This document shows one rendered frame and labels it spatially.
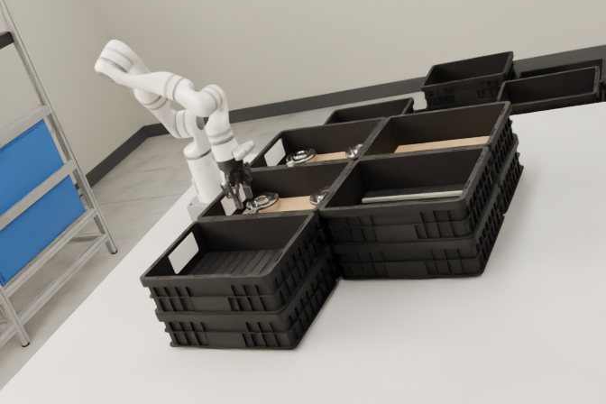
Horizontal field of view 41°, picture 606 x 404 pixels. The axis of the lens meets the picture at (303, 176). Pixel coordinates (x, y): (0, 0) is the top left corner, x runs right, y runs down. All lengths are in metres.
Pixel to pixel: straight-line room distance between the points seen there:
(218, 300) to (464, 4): 3.66
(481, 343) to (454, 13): 3.72
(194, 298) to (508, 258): 0.81
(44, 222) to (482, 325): 2.88
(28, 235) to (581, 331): 3.03
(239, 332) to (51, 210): 2.47
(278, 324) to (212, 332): 0.20
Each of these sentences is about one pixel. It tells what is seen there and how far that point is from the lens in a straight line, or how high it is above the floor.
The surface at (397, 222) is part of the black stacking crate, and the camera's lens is 2.09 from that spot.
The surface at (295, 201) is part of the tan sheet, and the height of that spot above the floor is 0.83.
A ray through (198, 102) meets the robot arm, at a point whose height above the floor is 1.26.
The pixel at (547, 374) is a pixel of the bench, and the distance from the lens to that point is 1.79.
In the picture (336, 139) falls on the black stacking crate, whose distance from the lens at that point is 2.73.
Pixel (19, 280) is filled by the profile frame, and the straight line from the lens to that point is 4.24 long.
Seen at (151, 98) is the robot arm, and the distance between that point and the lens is 2.53.
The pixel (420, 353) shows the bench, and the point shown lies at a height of 0.70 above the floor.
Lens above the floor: 1.84
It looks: 22 degrees down
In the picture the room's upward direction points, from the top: 19 degrees counter-clockwise
